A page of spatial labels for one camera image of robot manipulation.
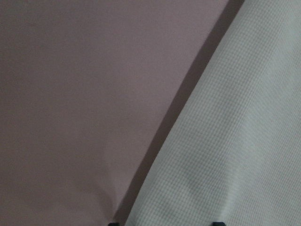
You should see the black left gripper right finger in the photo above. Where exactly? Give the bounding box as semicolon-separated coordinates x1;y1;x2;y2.
213;222;226;226

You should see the olive green long-sleeve shirt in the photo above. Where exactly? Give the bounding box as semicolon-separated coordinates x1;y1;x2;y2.
126;0;301;226

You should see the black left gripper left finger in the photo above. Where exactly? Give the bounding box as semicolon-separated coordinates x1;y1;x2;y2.
109;222;119;226

